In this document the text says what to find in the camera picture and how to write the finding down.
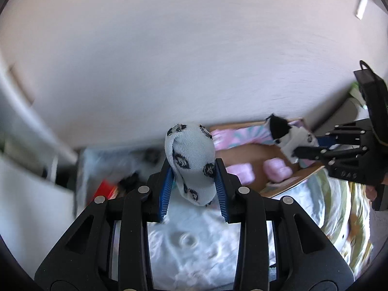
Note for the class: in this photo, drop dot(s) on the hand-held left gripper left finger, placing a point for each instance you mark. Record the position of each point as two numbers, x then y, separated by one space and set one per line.
165 194

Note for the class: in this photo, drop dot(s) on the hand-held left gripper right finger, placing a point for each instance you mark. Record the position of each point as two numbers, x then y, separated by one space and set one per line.
222 191

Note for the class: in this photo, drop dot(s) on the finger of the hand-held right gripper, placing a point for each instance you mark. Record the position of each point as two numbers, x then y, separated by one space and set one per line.
312 153
327 141

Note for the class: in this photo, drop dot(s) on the black and white sock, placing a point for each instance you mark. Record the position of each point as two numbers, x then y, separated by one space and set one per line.
291 139

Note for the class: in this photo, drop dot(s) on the cardboard box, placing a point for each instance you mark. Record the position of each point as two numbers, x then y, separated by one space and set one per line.
242 156

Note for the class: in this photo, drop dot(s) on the light blue panda print sock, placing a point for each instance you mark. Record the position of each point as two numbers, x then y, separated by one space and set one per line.
191 151

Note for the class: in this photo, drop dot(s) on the person's right hand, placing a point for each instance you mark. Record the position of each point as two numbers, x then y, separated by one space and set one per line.
370 193

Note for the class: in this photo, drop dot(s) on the pink sock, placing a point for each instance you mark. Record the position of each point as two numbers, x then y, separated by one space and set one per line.
277 169
241 172

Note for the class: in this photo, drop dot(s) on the green item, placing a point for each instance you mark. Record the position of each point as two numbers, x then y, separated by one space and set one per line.
356 92

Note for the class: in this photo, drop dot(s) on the light blue sheet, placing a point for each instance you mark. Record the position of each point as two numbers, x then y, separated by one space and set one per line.
194 242

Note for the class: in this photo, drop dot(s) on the pink and teal patterned cloth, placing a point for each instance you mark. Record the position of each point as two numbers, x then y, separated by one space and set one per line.
239 135

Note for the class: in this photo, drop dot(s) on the red packet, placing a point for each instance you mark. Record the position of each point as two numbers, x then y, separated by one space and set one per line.
104 189

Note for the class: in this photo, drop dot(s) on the floral blanket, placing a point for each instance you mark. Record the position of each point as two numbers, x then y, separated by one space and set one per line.
339 209

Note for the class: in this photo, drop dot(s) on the clear plastic bin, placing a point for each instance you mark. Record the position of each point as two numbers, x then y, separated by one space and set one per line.
100 163

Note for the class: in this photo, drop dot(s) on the white furniture panel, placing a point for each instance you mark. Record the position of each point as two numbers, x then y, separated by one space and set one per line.
27 206

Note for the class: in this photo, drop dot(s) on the white wall socket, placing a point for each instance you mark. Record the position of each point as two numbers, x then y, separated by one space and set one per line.
361 6

